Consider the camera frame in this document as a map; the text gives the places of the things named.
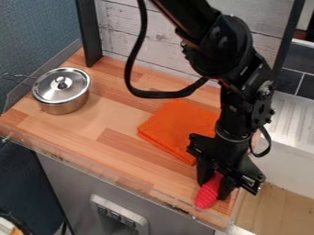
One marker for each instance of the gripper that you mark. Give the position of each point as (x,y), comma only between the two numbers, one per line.
(222,154)

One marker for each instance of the red fork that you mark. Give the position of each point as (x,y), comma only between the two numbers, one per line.
(208,192)

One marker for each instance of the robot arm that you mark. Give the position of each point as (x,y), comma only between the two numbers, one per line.
(229,61)

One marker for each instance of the orange cloth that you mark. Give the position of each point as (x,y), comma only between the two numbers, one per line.
(176,127)

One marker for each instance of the silver pot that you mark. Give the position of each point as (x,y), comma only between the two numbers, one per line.
(62,91)

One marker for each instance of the silver pot lid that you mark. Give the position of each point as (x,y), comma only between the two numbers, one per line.
(61,84)

